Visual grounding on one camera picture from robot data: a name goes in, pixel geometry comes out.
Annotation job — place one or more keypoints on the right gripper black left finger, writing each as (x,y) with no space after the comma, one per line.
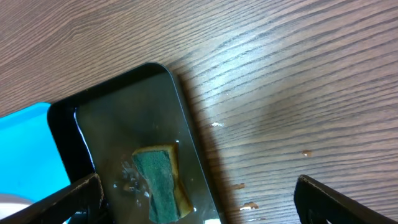
(79,202)

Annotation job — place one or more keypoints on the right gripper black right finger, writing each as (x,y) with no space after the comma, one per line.
(315,203)

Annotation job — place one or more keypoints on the white plate with stain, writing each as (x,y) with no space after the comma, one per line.
(10,204)

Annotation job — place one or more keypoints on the green yellow sponge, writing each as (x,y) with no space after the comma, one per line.
(158,166)

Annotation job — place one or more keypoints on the blue plastic tray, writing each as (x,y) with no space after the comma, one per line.
(31,166)

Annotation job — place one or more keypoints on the black water tray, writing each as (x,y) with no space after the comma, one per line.
(98,129)

